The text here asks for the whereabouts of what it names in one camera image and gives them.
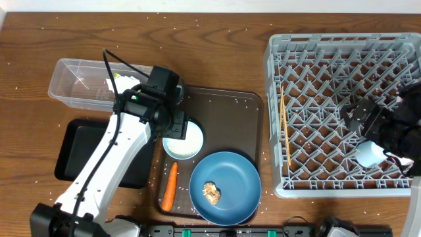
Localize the light blue cup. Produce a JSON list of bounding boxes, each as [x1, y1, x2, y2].
[[355, 141, 387, 169]]

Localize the white tissue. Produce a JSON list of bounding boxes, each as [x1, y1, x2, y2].
[[114, 73, 141, 93]]

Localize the orange carrot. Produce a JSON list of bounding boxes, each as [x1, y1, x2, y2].
[[162, 162, 178, 211]]

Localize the pink cup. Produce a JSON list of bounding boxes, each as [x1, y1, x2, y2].
[[386, 152, 414, 167]]

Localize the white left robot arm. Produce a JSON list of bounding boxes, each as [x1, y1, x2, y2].
[[30, 66, 188, 236]]

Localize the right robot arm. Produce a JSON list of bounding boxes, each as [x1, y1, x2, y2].
[[339, 82, 420, 236]]

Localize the black waste tray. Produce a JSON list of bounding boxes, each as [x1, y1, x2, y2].
[[54, 119, 155, 189]]

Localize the grey dishwasher rack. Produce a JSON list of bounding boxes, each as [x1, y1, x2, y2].
[[263, 33, 420, 198]]

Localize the light blue rice bowl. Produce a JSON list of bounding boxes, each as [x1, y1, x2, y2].
[[162, 121, 204, 160]]

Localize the clear plastic bin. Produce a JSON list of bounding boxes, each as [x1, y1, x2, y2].
[[48, 58, 152, 112]]

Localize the brown mushroom food scrap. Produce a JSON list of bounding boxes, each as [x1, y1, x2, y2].
[[203, 182, 221, 205]]

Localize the dark brown serving tray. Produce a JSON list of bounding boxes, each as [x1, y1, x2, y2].
[[154, 86, 264, 219]]

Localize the wooden chopstick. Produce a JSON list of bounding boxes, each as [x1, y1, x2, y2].
[[279, 86, 284, 140], [284, 99, 291, 167]]

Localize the blue plate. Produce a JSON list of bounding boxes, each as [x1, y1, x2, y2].
[[189, 151, 262, 226]]

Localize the black rail with green clips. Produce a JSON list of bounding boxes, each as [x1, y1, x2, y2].
[[144, 224, 392, 237]]

